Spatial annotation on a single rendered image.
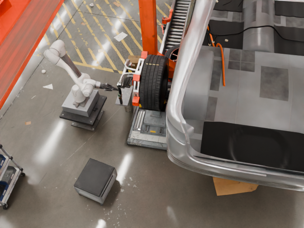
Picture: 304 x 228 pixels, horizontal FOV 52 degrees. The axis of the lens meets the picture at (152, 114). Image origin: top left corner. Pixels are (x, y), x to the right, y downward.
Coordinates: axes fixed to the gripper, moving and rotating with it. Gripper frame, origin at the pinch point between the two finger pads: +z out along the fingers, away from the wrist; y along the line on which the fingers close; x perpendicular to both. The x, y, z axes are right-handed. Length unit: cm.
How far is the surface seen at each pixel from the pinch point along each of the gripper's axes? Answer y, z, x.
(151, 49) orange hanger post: 42, 33, -41
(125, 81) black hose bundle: -13.2, 9.9, -35.6
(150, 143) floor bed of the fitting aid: -39, 61, 48
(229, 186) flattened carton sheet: -87, 164, 27
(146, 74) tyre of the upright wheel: -12, 30, -53
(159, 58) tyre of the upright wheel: 12, 42, -59
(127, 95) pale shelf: 10.5, 17.2, 21.6
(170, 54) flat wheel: 87, 66, 3
